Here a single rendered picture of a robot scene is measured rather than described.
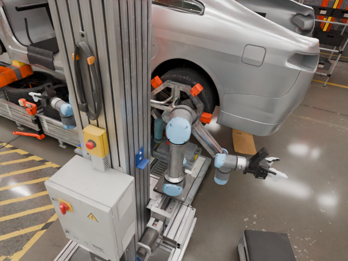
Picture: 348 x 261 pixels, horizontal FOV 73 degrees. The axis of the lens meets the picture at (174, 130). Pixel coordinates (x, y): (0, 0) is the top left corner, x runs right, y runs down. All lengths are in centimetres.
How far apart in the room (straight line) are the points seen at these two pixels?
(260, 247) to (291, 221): 79
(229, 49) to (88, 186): 149
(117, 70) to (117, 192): 53
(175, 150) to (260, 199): 178
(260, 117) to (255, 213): 102
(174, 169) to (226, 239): 130
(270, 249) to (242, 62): 147
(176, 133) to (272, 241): 135
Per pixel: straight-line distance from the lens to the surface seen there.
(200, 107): 215
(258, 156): 126
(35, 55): 353
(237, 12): 207
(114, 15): 79
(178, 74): 221
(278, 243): 217
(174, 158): 122
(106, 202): 106
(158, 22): 223
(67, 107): 163
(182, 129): 107
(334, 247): 286
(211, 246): 237
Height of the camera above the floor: 208
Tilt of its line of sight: 38 degrees down
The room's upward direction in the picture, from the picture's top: 5 degrees clockwise
